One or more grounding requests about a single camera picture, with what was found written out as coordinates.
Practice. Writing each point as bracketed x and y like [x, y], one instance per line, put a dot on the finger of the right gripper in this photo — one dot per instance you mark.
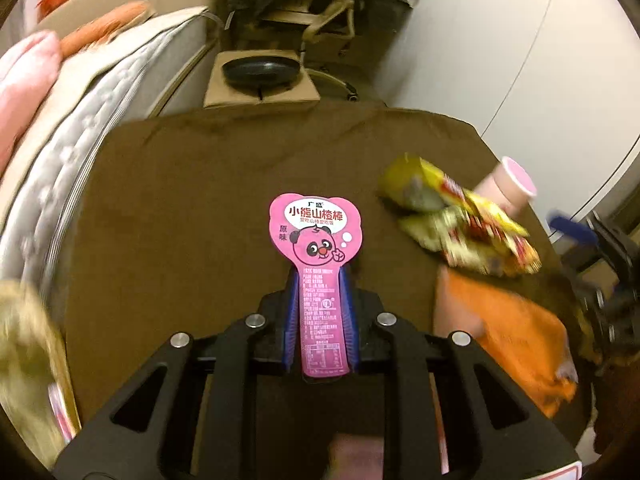
[579, 232]

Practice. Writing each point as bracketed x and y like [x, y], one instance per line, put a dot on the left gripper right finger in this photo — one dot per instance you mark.
[450, 411]

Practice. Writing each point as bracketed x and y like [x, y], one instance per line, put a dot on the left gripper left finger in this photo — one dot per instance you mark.
[189, 411]

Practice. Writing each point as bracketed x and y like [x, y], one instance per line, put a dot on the orange snack bag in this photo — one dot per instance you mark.
[526, 340]

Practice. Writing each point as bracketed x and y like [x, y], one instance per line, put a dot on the yellow noodle snack bag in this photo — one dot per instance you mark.
[467, 230]

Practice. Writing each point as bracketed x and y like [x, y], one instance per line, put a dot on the pink bear candy wrapper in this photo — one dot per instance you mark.
[320, 236]

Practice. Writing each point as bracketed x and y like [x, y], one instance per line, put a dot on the yellow plastic trash bag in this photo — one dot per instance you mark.
[36, 389]

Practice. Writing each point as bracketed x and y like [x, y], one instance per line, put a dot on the pink lidded jar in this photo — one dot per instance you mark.
[509, 186]

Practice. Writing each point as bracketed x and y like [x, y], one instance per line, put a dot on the brown table cloth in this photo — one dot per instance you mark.
[172, 234]

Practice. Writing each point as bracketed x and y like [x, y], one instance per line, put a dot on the office chair with dark cover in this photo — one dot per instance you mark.
[355, 32]

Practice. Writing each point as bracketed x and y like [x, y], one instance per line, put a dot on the white quilted mattress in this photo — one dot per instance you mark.
[157, 68]

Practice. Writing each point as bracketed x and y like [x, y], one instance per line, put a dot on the black round stool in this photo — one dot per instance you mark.
[261, 72]

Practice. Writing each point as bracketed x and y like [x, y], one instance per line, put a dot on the pink quilt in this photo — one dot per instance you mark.
[28, 71]

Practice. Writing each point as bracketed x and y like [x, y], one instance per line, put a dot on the orange pillow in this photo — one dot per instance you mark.
[105, 28]

